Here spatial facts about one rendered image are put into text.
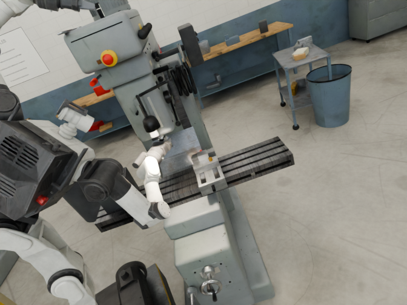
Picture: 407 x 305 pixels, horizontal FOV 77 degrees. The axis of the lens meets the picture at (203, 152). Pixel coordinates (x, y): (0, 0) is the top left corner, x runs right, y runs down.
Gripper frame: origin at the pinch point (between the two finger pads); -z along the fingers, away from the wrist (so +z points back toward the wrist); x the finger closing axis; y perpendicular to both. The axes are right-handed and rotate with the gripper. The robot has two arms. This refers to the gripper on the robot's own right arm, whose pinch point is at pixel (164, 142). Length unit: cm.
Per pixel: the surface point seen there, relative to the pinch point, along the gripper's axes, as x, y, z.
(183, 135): 6.9, 16.4, -35.1
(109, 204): 40, 24, 22
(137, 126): 3.1, -17.5, 11.3
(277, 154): -57, 30, -18
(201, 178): -17.7, 22.4, 7.8
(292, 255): -53, 123, -14
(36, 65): 390, -51, -291
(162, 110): -10.9, -20.8, 5.4
